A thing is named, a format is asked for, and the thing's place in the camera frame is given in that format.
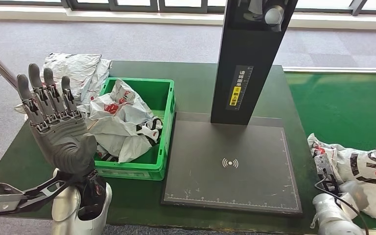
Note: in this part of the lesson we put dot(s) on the green conveyor belt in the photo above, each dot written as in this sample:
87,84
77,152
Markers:
343,107

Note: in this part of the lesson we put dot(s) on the white window sill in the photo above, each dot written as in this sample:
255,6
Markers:
110,15

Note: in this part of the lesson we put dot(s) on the silver conveyor side rail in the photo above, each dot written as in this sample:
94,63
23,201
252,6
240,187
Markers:
337,69

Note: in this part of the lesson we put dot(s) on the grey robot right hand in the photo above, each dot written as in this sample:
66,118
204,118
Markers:
326,172

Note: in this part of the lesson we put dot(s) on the black yellow label sticker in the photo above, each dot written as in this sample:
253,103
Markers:
240,87

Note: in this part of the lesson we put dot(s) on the black scanner base plate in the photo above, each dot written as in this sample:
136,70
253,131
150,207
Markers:
227,181

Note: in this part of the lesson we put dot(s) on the black scanner column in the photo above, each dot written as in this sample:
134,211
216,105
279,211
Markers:
253,55

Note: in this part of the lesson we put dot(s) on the dark green table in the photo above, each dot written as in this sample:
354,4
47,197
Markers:
191,87

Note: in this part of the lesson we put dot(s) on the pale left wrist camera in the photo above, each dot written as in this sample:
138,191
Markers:
0,198

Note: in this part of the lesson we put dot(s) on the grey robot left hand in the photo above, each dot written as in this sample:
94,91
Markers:
61,139

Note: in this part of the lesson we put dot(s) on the dark window frame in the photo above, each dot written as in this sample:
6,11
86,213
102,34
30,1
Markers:
136,5

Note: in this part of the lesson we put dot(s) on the green plastic crate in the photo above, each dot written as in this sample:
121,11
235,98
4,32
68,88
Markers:
162,97

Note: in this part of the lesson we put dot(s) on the grey parcel bag red print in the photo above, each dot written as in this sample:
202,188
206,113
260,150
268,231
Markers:
102,74
74,66

